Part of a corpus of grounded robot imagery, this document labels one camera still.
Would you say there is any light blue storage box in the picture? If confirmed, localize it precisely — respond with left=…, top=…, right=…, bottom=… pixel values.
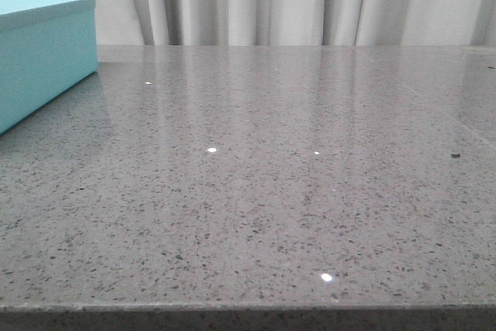
left=1, top=0, right=98, bottom=132

